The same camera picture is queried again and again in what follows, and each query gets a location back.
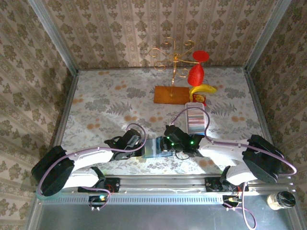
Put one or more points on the blue leather card holder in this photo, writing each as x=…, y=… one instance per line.
x=149, y=148

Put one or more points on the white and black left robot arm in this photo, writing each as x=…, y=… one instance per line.
x=91, y=155

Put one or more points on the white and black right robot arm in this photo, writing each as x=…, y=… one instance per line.
x=223, y=151

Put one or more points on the white plastic card tray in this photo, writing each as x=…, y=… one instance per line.
x=196, y=105

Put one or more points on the red snack packet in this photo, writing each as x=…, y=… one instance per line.
x=198, y=97

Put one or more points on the yellow banana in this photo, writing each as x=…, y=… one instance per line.
x=206, y=88

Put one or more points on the small circuit board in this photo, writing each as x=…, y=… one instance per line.
x=99, y=198
x=230, y=199

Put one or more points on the floral tablecloth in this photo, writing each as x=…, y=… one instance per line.
x=108, y=83

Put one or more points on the red goblet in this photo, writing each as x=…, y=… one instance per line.
x=195, y=75

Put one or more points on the grey metal shelf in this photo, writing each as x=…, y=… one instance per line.
x=156, y=218

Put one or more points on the glass jar black lid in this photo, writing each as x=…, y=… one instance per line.
x=281, y=200

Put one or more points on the aluminium mounting rail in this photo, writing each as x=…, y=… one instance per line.
x=163, y=183

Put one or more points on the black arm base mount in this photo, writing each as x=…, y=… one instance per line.
x=112, y=184
x=212, y=185

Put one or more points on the aluminium table side rail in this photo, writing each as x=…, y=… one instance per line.
x=258, y=100
x=67, y=107

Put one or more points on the aluminium frame post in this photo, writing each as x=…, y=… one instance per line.
x=266, y=36
x=51, y=31

